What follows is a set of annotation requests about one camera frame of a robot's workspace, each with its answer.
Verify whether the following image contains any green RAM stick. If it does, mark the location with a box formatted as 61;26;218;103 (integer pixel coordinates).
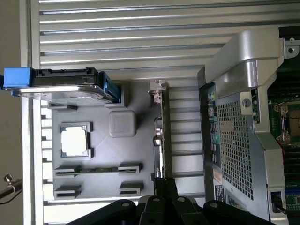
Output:
55;166;141;175

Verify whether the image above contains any grey parts rack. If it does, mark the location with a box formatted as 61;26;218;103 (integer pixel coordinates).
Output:
46;84;170;200

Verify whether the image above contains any grey square rounded block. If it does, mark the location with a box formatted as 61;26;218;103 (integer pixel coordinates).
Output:
108;110;137;139

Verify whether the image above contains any silver open PC case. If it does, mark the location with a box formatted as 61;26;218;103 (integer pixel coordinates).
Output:
197;25;300;225

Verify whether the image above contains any CPU chip with silver lid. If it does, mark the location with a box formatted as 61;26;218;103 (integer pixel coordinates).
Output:
60;125;91;158

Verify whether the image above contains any green motherboard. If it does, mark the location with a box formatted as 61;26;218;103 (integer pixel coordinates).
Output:
266;89;300;213

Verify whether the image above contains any metal clamp with knob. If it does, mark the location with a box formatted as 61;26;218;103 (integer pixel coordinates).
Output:
0;172;23;205

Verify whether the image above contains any hard disk with blue caddy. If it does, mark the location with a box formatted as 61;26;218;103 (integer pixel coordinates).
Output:
0;67;122;104

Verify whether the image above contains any black wire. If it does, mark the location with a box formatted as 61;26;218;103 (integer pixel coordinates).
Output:
271;192;292;215

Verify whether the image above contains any CPU socket with metal frame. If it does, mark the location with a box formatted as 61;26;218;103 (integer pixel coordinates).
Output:
273;101;300;144

